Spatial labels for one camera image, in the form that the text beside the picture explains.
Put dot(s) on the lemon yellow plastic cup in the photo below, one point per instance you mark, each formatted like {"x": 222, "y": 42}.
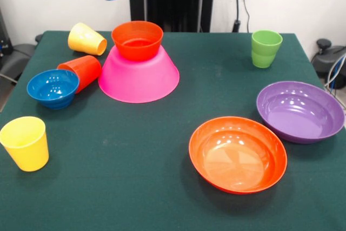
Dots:
{"x": 27, "y": 150}

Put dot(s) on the dark green tablecloth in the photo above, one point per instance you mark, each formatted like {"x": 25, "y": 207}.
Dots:
{"x": 189, "y": 201}

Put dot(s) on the red-orange plastic cup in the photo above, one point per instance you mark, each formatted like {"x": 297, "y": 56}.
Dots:
{"x": 86, "y": 70}

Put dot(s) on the pink plastic bowl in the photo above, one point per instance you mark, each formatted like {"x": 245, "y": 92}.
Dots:
{"x": 138, "y": 79}

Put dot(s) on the green plastic cup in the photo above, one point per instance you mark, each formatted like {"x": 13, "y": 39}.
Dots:
{"x": 266, "y": 52}

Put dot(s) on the small orange bowl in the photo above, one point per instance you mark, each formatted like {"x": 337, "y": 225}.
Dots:
{"x": 138, "y": 49}

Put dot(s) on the large shallow orange bowl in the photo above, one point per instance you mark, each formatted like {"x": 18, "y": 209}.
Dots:
{"x": 238, "y": 158}

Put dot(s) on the purple plastic bowl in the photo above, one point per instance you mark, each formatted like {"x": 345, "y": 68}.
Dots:
{"x": 300, "y": 112}

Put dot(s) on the small dark blue bowl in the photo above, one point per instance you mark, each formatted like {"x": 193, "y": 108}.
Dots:
{"x": 52, "y": 90}

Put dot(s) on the golden yellow plastic cup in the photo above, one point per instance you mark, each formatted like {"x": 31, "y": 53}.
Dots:
{"x": 83, "y": 39}

